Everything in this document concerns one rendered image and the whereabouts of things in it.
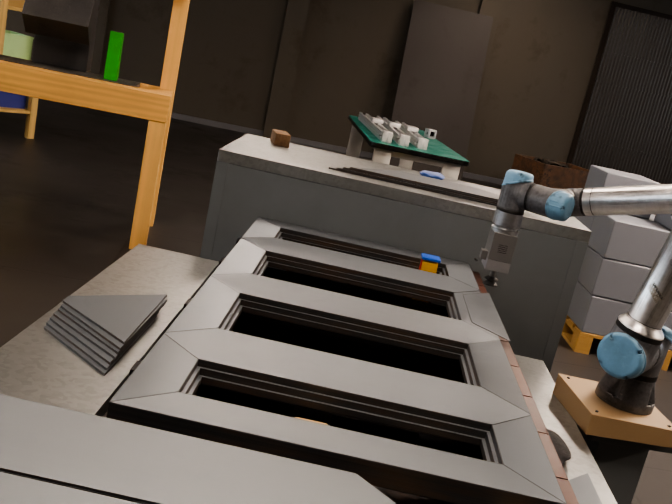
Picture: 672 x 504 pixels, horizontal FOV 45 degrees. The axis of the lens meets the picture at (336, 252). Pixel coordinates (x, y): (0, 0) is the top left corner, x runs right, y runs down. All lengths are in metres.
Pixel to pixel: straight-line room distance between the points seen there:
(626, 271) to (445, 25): 7.61
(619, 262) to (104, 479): 4.29
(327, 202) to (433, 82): 9.32
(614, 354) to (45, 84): 3.87
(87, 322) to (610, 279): 3.82
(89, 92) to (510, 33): 8.52
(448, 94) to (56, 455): 11.14
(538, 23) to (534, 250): 10.03
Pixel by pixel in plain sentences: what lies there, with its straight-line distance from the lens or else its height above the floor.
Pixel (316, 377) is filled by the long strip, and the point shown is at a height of 0.86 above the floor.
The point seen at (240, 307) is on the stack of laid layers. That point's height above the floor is 0.83.
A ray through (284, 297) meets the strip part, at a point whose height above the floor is 0.86.
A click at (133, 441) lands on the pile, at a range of 1.27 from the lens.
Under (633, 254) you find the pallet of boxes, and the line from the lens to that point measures 5.18.
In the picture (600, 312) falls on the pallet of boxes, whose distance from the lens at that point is 5.22.
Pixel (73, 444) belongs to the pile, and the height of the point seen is 0.85.
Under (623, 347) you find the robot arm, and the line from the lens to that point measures 2.08.
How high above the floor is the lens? 1.46
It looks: 14 degrees down
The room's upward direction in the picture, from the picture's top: 12 degrees clockwise
